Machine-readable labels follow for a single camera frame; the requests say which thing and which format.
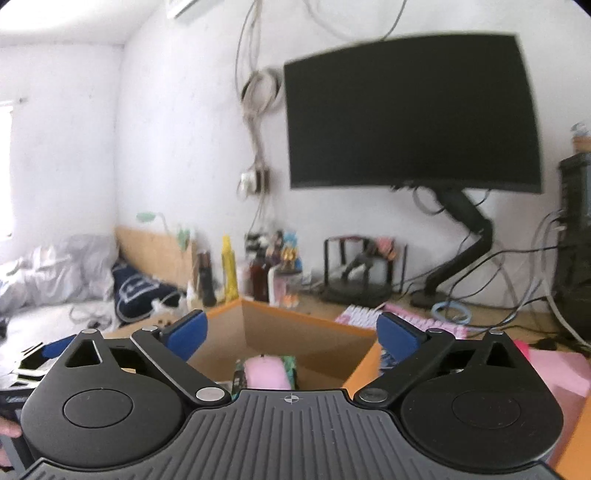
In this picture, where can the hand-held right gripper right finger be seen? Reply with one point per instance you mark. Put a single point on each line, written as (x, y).
(396, 333)

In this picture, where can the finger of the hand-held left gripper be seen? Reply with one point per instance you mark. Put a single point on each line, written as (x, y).
(57, 347)

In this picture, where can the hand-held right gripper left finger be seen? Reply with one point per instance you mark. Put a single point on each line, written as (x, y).
(188, 333)

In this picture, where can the wooden desktop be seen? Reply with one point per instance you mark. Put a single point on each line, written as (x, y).
(321, 308)

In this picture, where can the person's left hand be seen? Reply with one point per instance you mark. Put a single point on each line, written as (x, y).
(8, 429)

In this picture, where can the pink white keyboard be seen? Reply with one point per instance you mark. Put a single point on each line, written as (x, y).
(369, 316)

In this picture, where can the black white flat device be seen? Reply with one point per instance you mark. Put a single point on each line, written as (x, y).
(28, 364)

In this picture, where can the black router with antennas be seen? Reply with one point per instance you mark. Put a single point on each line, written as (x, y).
(360, 290)

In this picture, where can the dark slim bottle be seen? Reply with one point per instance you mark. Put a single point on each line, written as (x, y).
(206, 279)

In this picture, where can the navy blue pillow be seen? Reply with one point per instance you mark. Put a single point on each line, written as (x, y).
(138, 290)

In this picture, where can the grey blanket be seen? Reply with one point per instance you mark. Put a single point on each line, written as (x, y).
(55, 272)

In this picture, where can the yellow bottle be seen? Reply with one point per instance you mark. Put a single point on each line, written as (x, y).
(229, 270)

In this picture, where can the dark figurine with pink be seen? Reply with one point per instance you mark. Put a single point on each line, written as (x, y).
(367, 263)

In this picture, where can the brown bottle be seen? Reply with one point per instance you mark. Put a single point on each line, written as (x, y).
(259, 281)

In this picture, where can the pink computer mouse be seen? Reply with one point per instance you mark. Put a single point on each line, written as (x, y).
(268, 371)

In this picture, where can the wooden headboard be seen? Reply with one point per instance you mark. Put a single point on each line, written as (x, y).
(147, 251)

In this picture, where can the open cardboard box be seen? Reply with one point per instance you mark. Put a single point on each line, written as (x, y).
(295, 337)

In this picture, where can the teal patterned packet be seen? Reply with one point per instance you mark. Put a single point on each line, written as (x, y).
(291, 369)

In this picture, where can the dark anime figurine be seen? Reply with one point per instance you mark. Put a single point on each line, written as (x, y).
(259, 244)

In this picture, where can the blue-haired anime figurine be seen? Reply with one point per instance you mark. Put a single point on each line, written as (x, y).
(288, 251)

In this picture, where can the pink paper sheet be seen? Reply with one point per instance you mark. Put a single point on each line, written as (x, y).
(554, 369)

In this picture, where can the black computer tower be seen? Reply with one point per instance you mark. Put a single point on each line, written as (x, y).
(575, 230)

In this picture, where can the black curved monitor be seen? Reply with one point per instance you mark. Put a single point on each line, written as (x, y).
(406, 115)

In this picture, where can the white wall socket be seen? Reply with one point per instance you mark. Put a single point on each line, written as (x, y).
(249, 181)

